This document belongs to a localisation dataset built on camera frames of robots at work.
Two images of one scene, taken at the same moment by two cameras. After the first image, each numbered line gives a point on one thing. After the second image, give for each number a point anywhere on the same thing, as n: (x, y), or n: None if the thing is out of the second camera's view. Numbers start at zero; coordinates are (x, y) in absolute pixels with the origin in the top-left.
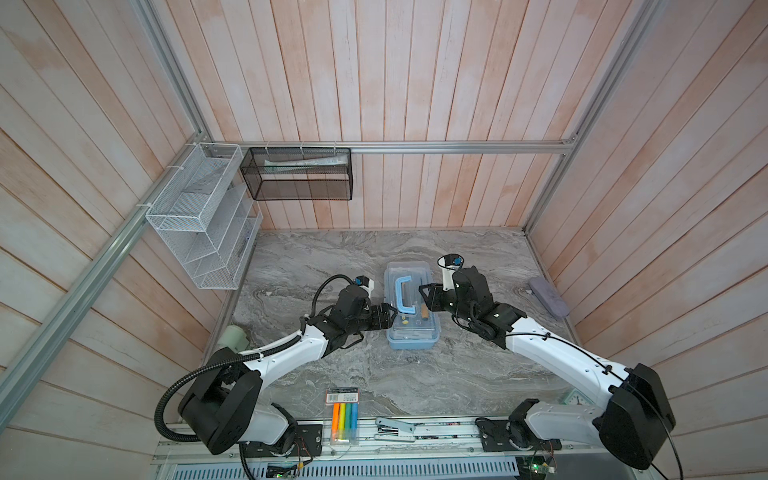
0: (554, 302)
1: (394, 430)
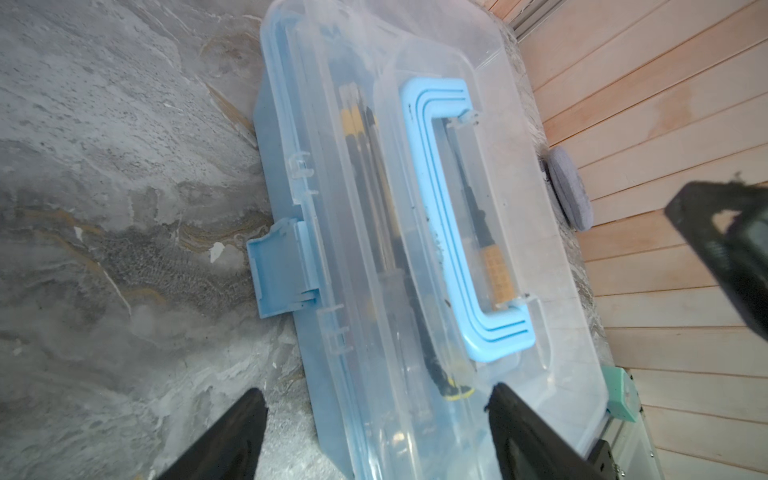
0: (570, 189)
1: None
